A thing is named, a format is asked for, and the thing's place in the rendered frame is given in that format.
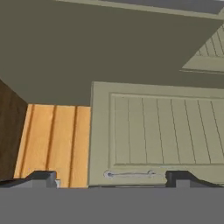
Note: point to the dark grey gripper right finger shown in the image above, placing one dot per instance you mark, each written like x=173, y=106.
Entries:
x=180, y=178

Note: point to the pale green panelled cupboard door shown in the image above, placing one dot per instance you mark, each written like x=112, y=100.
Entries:
x=163, y=131
x=208, y=54

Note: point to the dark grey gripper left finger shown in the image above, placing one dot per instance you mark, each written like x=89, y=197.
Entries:
x=40, y=178

